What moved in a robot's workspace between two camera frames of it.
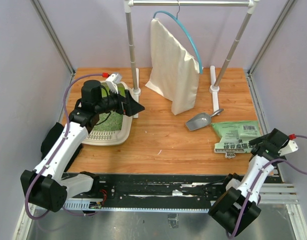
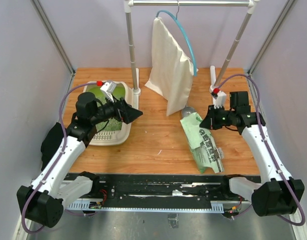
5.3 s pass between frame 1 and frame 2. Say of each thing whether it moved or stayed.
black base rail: stayed
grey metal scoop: moved
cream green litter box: stayed
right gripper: moved
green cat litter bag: moved
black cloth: stayed
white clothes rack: stayed
